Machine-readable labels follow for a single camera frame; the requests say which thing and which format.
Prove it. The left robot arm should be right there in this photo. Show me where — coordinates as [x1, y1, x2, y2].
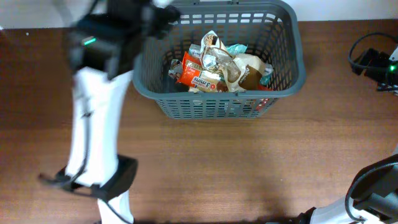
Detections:
[39, 1, 180, 223]

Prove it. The beige brown snack bag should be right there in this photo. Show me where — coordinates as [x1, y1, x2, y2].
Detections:
[168, 59, 185, 83]

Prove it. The brown white snack bag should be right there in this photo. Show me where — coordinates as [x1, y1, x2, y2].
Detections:
[200, 30, 265, 92]

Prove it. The light teal wipes packet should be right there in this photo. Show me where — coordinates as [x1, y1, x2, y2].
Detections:
[226, 44, 248, 55]

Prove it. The white tissue multipack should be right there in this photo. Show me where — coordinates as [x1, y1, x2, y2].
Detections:
[188, 44, 274, 86]

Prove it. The orange spaghetti packet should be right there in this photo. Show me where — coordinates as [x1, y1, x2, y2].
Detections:
[175, 51, 273, 110]

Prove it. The grey plastic shopping basket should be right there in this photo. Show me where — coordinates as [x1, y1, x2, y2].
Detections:
[132, 0, 306, 119]

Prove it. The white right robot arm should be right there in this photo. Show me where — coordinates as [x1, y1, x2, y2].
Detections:
[288, 49, 397, 223]

